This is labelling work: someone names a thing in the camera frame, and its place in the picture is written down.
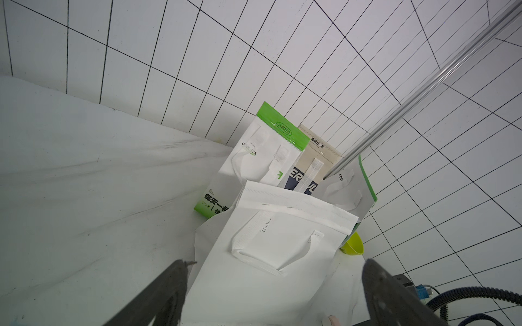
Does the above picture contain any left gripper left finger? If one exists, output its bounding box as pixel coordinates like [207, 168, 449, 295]
[105, 259, 195, 325]

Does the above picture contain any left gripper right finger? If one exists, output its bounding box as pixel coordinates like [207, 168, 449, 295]
[362, 259, 446, 325]

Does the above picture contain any white paper bag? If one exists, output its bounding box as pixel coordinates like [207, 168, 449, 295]
[181, 181, 357, 325]

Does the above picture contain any green white bag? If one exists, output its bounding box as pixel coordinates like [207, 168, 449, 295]
[312, 155, 377, 236]
[194, 102, 310, 219]

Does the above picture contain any pink stapler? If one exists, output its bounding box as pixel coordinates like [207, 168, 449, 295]
[321, 315, 341, 326]

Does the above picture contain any green bowl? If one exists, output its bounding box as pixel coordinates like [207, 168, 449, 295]
[340, 232, 364, 256]

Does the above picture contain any navy beige bag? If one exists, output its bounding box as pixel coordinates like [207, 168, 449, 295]
[281, 124, 341, 195]

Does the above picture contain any black corrugated cable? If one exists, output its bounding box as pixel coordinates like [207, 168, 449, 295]
[425, 286, 522, 326]

